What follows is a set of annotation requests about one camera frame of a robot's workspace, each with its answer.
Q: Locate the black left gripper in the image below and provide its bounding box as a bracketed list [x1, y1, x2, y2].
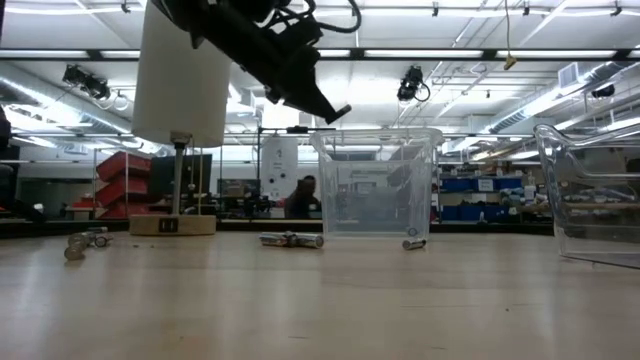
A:
[249, 19, 339, 125]

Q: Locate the silver Energizer AA battery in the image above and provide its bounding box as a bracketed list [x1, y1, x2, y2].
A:
[288, 233, 325, 250]

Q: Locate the white shade wooden base lamp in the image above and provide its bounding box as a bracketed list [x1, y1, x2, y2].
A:
[128, 0, 234, 237]

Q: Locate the silver Energizer AAA battery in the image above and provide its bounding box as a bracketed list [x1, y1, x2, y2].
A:
[257, 231, 291, 249]

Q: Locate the clear long plastic bin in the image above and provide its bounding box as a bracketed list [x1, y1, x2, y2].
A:
[532, 122, 640, 270]

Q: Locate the white cylindrical tank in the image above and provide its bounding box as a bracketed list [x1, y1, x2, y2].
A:
[259, 135, 300, 201]

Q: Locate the person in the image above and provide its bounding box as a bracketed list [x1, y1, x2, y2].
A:
[283, 174, 322, 220]

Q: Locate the clear square plastic bin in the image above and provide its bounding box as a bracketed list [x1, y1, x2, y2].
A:
[309, 127, 445, 239]

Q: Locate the long ceiling light bar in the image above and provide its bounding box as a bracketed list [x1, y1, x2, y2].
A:
[496, 48, 619, 59]
[0, 48, 142, 59]
[363, 48, 485, 59]

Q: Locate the black background monitor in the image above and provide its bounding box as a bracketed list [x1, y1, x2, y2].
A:
[148, 153, 214, 201]

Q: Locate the shelf with blue bins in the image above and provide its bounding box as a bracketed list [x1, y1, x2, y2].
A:
[437, 159, 541, 224]

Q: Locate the red storage bin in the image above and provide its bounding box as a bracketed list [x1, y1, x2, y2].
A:
[96, 151, 152, 182]
[71, 199, 169, 220]
[96, 177, 150, 207]

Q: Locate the white air vent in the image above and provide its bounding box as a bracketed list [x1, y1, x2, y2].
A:
[558, 62, 581, 89]

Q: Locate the black left wrist camera cable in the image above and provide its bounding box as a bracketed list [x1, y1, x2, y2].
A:
[269, 0, 362, 35]

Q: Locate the black aluminium table frame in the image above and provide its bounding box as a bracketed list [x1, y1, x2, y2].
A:
[0, 217, 556, 240]

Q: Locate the yellow hanging cord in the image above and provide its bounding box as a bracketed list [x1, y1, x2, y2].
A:
[502, 0, 519, 71]

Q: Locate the silver ventilation duct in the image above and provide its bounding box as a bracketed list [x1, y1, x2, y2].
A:
[0, 63, 132, 132]

